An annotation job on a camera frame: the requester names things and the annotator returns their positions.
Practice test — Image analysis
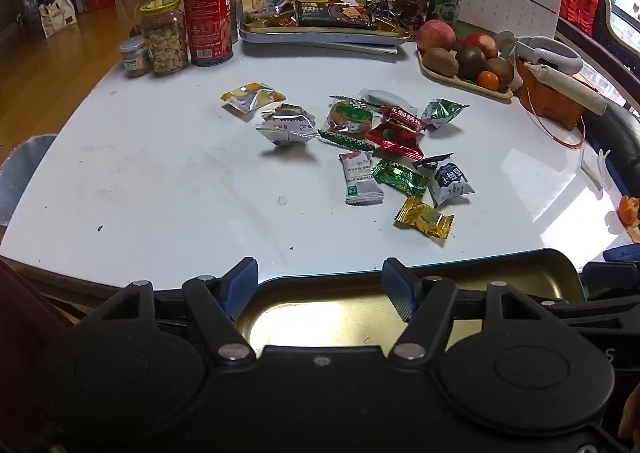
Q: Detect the beige fruit tray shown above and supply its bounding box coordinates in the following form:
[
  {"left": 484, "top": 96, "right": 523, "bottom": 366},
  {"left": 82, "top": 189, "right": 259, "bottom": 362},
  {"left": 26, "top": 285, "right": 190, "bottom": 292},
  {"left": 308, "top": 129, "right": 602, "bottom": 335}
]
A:
[{"left": 417, "top": 48, "right": 515, "bottom": 101}]

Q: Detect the red foil snack packet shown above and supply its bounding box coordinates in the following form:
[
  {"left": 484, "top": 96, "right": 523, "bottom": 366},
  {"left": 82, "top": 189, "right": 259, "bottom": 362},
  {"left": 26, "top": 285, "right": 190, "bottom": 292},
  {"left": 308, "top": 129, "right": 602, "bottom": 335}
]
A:
[{"left": 365, "top": 122, "right": 426, "bottom": 159}]

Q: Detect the grey white snack packet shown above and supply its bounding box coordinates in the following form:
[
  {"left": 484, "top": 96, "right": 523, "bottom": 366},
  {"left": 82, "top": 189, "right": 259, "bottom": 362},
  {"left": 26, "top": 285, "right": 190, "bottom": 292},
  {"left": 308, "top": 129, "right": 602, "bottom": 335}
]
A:
[{"left": 359, "top": 88, "right": 419, "bottom": 117}]

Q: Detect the clear plastic clip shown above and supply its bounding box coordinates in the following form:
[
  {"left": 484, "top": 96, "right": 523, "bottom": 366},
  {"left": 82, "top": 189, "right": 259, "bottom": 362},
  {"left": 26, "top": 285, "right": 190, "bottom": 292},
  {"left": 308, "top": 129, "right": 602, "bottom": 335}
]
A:
[{"left": 581, "top": 150, "right": 614, "bottom": 192}]

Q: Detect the yellow silver snack packet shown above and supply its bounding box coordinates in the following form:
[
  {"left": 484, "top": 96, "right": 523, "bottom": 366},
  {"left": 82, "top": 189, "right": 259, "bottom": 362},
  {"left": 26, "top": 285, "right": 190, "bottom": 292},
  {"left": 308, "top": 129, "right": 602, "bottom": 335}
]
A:
[{"left": 220, "top": 82, "right": 287, "bottom": 117}]

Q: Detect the large red apple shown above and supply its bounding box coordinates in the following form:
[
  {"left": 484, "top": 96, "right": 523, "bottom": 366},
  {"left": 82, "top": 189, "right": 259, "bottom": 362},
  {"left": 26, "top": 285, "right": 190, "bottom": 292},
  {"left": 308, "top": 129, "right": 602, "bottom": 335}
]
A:
[{"left": 416, "top": 19, "right": 457, "bottom": 53}]

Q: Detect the glass jar of nuts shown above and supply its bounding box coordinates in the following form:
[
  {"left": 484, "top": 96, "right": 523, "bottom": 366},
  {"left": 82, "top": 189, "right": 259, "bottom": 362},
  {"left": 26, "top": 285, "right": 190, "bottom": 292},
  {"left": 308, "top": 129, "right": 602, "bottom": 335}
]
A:
[{"left": 139, "top": 0, "right": 190, "bottom": 76}]

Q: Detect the brown kiwi fruit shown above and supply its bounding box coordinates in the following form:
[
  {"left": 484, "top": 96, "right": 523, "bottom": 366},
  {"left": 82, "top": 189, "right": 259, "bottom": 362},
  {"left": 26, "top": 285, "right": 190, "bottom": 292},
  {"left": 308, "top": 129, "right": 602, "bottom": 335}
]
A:
[
  {"left": 422, "top": 47, "right": 460, "bottom": 78},
  {"left": 485, "top": 57, "right": 516, "bottom": 90}
]

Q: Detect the brown bear cup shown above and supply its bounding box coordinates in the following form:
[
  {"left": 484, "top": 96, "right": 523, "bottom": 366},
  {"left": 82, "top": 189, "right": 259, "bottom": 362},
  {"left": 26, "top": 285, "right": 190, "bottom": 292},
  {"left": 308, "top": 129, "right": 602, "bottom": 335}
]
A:
[{"left": 395, "top": 0, "right": 431, "bottom": 29}]

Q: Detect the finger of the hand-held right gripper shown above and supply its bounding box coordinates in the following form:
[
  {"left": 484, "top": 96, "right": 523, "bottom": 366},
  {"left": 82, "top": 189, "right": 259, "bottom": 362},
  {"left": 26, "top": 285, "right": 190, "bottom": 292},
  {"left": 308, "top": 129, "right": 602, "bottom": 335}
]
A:
[
  {"left": 581, "top": 260, "right": 640, "bottom": 295},
  {"left": 602, "top": 243, "right": 640, "bottom": 263}
]

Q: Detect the white tape roll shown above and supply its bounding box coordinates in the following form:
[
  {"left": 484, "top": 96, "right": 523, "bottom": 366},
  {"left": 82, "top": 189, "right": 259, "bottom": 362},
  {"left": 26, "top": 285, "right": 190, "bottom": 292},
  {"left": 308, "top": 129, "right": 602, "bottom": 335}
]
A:
[{"left": 494, "top": 30, "right": 519, "bottom": 59}]

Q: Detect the white silver packet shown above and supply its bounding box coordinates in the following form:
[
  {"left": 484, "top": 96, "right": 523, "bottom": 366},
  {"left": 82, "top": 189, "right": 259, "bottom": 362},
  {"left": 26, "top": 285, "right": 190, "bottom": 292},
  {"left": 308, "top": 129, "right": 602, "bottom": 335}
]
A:
[{"left": 256, "top": 103, "right": 321, "bottom": 147}]

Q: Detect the white packet with green label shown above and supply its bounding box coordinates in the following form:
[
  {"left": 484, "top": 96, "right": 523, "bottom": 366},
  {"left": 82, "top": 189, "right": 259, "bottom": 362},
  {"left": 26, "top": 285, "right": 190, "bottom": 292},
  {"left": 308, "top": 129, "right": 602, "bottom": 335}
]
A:
[{"left": 338, "top": 150, "right": 385, "bottom": 206}]

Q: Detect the green-edged cookie packet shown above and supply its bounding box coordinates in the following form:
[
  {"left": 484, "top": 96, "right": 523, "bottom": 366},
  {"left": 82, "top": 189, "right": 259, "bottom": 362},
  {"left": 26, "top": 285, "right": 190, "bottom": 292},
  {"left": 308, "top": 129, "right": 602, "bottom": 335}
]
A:
[{"left": 317, "top": 96, "right": 381, "bottom": 152}]

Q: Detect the person's right hand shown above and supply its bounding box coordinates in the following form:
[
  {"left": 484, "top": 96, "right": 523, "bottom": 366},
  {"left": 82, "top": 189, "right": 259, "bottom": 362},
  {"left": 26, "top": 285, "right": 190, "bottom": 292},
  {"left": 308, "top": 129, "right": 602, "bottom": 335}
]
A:
[{"left": 617, "top": 382, "right": 640, "bottom": 440}]

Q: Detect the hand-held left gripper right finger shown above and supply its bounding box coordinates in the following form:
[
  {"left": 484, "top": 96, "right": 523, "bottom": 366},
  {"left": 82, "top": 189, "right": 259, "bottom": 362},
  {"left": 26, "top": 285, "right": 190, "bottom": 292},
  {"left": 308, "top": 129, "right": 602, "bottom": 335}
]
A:
[{"left": 381, "top": 257, "right": 567, "bottom": 367}]

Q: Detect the red packet with white print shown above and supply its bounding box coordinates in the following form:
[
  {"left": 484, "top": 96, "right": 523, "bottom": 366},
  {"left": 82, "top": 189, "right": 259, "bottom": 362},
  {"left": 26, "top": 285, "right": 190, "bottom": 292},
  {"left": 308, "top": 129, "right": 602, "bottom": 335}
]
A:
[{"left": 377, "top": 104, "right": 429, "bottom": 134}]

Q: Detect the orange pouch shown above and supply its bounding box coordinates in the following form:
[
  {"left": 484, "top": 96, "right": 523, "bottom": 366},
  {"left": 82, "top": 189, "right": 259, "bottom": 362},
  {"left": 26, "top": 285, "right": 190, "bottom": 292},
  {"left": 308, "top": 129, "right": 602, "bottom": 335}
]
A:
[{"left": 517, "top": 60, "right": 601, "bottom": 132}]

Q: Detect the black cracker packet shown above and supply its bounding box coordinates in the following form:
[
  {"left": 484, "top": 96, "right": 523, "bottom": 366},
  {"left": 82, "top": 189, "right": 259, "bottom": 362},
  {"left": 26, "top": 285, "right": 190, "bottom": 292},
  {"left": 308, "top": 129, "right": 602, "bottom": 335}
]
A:
[{"left": 294, "top": 0, "right": 374, "bottom": 29}]

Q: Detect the grey chair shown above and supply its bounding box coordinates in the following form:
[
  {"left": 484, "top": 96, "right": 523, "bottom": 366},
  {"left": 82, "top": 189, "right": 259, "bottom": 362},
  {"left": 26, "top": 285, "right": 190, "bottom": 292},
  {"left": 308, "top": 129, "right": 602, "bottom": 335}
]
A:
[{"left": 0, "top": 133, "right": 59, "bottom": 230}]

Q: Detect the black ornate chair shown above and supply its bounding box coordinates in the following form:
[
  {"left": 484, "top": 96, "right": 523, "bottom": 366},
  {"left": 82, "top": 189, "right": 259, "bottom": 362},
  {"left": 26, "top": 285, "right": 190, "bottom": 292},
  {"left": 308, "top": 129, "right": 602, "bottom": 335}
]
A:
[{"left": 555, "top": 0, "right": 640, "bottom": 184}]

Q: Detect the blue white candy packet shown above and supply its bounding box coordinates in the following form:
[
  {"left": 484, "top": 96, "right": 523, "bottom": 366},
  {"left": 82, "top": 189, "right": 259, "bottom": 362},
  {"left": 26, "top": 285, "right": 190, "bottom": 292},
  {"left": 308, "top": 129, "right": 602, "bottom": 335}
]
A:
[{"left": 411, "top": 152, "right": 476, "bottom": 208}]

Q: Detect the small grey-lid jar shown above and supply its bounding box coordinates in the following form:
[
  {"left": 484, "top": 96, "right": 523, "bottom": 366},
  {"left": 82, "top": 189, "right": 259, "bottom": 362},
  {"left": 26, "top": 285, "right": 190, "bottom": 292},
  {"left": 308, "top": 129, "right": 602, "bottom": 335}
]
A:
[{"left": 119, "top": 36, "right": 150, "bottom": 78}]

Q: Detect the dark passion fruit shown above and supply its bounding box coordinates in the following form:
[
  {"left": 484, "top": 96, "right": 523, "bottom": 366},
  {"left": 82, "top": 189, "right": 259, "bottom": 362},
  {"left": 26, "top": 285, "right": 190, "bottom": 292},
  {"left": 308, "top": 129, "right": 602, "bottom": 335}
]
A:
[{"left": 455, "top": 44, "right": 487, "bottom": 82}]

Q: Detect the cream fabric roll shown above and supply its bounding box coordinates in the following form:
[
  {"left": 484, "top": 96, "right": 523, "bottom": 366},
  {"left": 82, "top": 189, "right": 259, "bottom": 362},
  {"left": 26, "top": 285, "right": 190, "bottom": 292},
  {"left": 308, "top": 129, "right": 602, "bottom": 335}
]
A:
[{"left": 532, "top": 66, "right": 609, "bottom": 115}]

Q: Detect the red tin can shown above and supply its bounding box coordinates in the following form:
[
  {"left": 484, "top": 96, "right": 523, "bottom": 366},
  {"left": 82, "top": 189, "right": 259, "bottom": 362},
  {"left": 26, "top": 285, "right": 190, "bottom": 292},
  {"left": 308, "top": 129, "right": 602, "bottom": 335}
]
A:
[{"left": 181, "top": 0, "right": 235, "bottom": 67}]

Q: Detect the pile of wrapped candies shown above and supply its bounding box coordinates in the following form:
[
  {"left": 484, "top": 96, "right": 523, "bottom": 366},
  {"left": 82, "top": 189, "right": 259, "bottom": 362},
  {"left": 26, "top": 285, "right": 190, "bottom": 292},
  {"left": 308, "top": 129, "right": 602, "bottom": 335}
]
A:
[{"left": 250, "top": 0, "right": 402, "bottom": 31}]

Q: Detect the canvas tote bag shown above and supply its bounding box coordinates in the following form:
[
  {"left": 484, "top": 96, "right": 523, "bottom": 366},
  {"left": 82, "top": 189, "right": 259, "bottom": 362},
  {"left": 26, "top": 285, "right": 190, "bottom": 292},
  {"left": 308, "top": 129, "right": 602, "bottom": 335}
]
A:
[{"left": 39, "top": 0, "right": 79, "bottom": 39}]

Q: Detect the gold foil candy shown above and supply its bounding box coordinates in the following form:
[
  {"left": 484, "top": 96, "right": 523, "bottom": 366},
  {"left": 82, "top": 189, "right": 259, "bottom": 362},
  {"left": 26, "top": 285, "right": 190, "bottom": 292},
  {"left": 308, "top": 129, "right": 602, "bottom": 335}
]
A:
[{"left": 393, "top": 196, "right": 455, "bottom": 240}]

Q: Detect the green white snack packet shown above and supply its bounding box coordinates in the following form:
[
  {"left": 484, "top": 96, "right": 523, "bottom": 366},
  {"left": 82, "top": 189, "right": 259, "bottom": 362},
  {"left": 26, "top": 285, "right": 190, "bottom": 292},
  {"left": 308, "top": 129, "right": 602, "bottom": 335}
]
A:
[{"left": 421, "top": 98, "right": 471, "bottom": 130}]

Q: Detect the orange peel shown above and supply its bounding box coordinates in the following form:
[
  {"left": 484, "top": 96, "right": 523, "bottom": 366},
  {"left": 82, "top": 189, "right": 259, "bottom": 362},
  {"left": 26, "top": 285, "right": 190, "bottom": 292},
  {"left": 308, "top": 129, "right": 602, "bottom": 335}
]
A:
[{"left": 619, "top": 194, "right": 640, "bottom": 228}]

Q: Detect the green foil candy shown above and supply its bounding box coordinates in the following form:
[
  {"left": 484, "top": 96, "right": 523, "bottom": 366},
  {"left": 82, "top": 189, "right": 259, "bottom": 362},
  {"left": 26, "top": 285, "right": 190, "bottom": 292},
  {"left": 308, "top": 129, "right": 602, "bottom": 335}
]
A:
[{"left": 371, "top": 158, "right": 431, "bottom": 198}]

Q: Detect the small red apple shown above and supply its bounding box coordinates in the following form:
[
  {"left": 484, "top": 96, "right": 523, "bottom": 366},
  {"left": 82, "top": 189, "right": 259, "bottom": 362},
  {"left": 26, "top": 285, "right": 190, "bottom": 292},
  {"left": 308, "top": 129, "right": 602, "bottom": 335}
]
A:
[{"left": 462, "top": 32, "right": 500, "bottom": 59}]

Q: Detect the person's dark red clothing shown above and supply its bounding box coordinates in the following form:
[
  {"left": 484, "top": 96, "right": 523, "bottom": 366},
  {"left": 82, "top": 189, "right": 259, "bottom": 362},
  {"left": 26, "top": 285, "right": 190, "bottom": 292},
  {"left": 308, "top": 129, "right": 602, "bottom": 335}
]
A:
[{"left": 0, "top": 257, "right": 72, "bottom": 453}]

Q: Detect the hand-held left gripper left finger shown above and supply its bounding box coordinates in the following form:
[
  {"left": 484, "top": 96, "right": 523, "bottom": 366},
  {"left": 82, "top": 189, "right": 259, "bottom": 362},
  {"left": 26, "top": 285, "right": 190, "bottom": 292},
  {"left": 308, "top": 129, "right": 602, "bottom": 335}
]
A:
[{"left": 75, "top": 257, "right": 260, "bottom": 367}]

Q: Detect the green drink can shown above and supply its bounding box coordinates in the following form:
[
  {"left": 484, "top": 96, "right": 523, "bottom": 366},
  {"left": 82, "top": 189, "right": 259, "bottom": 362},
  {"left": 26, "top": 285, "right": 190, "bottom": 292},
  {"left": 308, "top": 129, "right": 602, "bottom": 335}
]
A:
[{"left": 426, "top": 0, "right": 461, "bottom": 29}]

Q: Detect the gold tin tray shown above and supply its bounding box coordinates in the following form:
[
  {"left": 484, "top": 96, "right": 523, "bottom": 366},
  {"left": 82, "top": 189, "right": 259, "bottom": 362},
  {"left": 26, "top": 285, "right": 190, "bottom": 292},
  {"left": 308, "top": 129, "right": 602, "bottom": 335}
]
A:
[{"left": 234, "top": 248, "right": 587, "bottom": 350}]

